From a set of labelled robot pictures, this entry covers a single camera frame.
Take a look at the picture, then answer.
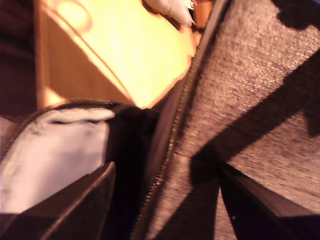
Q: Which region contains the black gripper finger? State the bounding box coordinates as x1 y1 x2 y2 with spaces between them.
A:
218 161 320 240
0 161 117 240

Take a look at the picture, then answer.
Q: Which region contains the grey fabric backpack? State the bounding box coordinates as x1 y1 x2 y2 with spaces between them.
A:
0 0 320 240

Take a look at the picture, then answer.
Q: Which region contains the pair of white socks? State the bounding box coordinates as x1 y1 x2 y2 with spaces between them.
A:
142 0 196 27

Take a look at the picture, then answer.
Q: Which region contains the small wooden block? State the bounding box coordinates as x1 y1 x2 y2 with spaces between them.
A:
193 0 213 29

